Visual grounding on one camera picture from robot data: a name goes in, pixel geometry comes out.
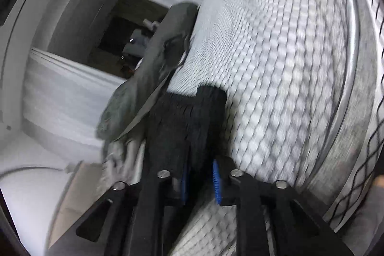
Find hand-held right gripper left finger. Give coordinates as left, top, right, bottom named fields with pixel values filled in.
left=75, top=160, right=192, bottom=256

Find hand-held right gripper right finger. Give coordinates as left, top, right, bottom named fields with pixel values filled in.
left=212, top=158, right=354, bottom=256

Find black pants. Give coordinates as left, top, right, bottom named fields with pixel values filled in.
left=145, top=86, right=228, bottom=185

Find grey duvet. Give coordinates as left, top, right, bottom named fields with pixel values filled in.
left=96, top=2, right=200, bottom=185

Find white patterned bed mattress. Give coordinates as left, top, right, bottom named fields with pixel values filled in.
left=132, top=0, right=384, bottom=256

